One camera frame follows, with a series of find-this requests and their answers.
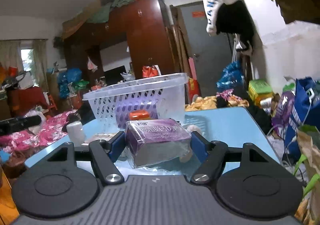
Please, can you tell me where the orange white medicine box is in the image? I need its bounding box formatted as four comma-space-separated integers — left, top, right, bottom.
84, 133, 116, 144

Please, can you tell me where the white pill bottle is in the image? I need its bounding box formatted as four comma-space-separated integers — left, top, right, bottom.
66, 120, 86, 146

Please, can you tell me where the purple medicine box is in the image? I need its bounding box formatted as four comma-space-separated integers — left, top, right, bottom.
125, 119, 191, 168

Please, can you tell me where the orange cap bottle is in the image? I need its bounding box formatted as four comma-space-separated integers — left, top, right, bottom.
129, 110, 150, 120

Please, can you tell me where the purple tissue pack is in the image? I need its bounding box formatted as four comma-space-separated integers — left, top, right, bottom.
114, 99, 158, 129

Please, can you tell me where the pink floral bedding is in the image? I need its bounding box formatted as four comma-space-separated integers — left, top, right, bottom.
1, 110, 75, 153

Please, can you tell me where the clear plastic basket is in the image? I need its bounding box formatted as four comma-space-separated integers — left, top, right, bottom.
83, 73, 189, 133

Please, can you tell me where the green box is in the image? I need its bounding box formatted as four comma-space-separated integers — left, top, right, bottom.
248, 79, 273, 101

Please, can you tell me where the blue plastic bag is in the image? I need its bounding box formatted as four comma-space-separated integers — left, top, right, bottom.
216, 61, 245, 92

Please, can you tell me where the purple snack bag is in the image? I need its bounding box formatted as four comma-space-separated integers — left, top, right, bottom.
271, 90, 295, 139

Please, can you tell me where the red white hanging bag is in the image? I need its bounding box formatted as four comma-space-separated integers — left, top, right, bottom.
142, 65, 162, 78

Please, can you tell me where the grey door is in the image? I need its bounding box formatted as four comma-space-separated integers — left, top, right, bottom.
178, 1, 232, 97

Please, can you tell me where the blue shopping bag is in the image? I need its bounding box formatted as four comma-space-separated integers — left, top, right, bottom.
284, 77, 319, 163

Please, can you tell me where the red brown wardrobe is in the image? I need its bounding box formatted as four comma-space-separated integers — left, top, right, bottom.
63, 0, 179, 82

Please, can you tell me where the white black hanging jacket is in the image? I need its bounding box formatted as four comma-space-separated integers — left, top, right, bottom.
203, 0, 254, 52

